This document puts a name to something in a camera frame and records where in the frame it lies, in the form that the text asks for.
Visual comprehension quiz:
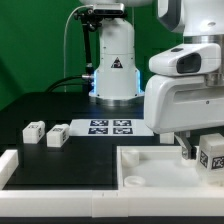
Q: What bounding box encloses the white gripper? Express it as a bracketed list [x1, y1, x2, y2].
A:
[144, 75, 224, 159]

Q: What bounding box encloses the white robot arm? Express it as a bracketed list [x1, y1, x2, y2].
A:
[79, 0, 224, 157]

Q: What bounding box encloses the white U-shaped fence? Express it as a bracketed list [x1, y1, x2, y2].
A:
[0, 150, 224, 218]

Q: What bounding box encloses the white marker sheet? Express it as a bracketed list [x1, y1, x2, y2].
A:
[70, 119, 153, 137]

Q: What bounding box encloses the black cable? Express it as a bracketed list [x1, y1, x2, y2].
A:
[44, 75, 93, 93]

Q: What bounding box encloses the grey thin cable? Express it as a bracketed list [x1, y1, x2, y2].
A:
[62, 4, 88, 93]

